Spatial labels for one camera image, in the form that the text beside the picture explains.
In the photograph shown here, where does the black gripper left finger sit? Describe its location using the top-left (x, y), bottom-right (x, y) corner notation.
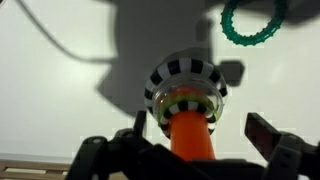
top-left (64, 110), bottom-right (201, 180)

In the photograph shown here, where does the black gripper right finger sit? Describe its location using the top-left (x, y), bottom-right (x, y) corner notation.
top-left (244, 112), bottom-right (320, 180)

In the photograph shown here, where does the orange stand with striped base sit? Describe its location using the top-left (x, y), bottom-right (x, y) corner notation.
top-left (143, 57), bottom-right (229, 163)

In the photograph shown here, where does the black white green knobbed ring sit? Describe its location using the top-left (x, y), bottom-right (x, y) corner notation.
top-left (156, 93), bottom-right (221, 138)

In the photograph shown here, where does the wooden slatted tray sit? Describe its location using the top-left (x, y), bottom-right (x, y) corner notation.
top-left (0, 158), bottom-right (128, 180)

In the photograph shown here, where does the dark green thin ring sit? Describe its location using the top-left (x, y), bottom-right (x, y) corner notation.
top-left (220, 0), bottom-right (288, 47)

